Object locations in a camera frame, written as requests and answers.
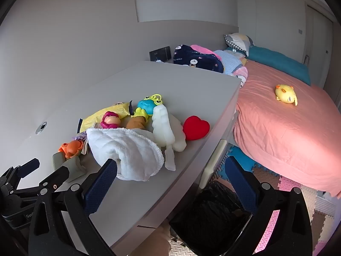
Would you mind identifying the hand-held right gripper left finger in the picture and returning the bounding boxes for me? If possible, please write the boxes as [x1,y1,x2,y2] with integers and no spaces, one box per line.
[28,159,119,256]

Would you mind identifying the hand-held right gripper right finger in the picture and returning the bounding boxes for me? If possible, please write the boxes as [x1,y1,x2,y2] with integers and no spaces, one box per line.
[224,155,313,256]

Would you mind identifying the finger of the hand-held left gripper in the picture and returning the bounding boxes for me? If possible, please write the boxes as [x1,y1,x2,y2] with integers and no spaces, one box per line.
[0,159,40,190]
[39,165,70,192]

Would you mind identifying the grey green cloth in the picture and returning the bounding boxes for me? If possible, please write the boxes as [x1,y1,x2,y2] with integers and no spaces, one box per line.
[52,152,87,183]

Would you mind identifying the orange crab toy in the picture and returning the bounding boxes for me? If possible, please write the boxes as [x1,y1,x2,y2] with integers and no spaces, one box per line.
[59,140,84,159]

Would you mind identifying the white towel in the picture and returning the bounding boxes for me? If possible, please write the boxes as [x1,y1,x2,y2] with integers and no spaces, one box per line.
[86,127,164,182]

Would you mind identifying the bin with black bag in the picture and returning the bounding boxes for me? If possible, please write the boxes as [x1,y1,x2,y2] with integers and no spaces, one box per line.
[169,180,253,256]

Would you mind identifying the red heart toy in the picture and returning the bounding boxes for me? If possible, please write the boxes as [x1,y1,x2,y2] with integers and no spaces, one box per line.
[183,115,210,141]

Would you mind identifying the white plastic bottle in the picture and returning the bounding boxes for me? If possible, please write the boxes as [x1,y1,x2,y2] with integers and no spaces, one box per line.
[152,104,176,171]

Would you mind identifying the bed with pink sheet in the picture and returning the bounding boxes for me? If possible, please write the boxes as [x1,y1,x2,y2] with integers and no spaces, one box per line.
[233,59,341,199]

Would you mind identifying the pink doll toy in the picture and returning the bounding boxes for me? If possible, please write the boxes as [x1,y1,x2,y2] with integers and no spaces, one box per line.
[101,111,120,129]

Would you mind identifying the yellow packet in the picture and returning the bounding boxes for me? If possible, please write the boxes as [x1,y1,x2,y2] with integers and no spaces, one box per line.
[78,101,134,133]

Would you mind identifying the brown bear toy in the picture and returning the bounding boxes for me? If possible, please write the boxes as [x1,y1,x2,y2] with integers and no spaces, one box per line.
[125,116,148,130]

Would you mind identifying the person's leg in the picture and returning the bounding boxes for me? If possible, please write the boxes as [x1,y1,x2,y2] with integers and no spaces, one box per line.
[145,227,172,256]

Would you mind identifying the coloured foam floor mats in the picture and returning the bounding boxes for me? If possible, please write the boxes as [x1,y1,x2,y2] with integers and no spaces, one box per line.
[213,144,341,256]

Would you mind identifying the blue green frog toy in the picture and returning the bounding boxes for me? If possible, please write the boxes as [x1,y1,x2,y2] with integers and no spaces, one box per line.
[133,94,163,119]

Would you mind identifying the yellow duck plush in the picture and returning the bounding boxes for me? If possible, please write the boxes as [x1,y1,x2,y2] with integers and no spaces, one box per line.
[275,84,298,106]

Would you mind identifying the pink white folded cloth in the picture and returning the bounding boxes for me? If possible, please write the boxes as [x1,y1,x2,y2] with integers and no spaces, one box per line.
[232,65,249,88]

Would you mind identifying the light blue blanket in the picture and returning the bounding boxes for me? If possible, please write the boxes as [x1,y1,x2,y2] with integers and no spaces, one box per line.
[213,49,247,75]

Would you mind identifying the teal pillow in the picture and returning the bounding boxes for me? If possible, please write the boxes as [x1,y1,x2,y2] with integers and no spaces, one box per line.
[226,45,312,86]

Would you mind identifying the navy printed blanket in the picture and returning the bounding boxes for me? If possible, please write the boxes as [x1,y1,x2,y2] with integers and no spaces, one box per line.
[173,44,225,74]

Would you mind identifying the pink blanket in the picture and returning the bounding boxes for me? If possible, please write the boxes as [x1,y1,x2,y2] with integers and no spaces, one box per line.
[190,44,222,61]

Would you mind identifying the patterned pillow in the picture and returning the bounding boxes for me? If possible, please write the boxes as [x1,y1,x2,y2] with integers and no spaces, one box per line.
[224,33,255,57]

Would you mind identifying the black wall panel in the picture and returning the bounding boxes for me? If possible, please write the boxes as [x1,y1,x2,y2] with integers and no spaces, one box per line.
[149,46,172,62]

